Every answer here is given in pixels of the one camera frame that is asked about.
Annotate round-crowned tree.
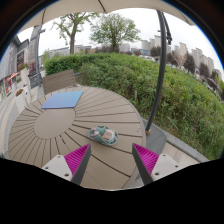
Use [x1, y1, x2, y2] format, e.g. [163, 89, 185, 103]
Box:
[89, 13, 142, 54]

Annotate grey storefront building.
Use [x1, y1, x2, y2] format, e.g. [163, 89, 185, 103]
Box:
[0, 35, 30, 101]

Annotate white planter box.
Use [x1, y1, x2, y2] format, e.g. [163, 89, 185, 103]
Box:
[14, 87, 33, 108]

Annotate blue square mouse pad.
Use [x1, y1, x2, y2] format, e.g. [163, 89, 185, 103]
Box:
[40, 90, 84, 110]

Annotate dark curved parasol pole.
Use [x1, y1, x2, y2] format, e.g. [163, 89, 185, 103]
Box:
[145, 9, 173, 136]

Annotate transparent green computer mouse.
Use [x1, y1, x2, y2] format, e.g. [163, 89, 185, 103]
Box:
[87, 125, 119, 147]

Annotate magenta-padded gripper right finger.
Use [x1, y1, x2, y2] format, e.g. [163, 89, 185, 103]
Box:
[131, 142, 184, 186]

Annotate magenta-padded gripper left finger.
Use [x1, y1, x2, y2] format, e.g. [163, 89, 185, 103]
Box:
[41, 143, 92, 187]

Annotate brown slatted outdoor chair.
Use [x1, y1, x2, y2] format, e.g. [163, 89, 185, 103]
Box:
[41, 68, 80, 96]

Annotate grey sign pillar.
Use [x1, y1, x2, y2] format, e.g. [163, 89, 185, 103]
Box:
[28, 25, 46, 89]

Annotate tall thin-crowned tree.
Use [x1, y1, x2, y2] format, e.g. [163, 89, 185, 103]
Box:
[53, 12, 100, 56]

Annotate distant apartment buildings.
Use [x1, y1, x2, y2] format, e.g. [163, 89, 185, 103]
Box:
[139, 34, 216, 76]

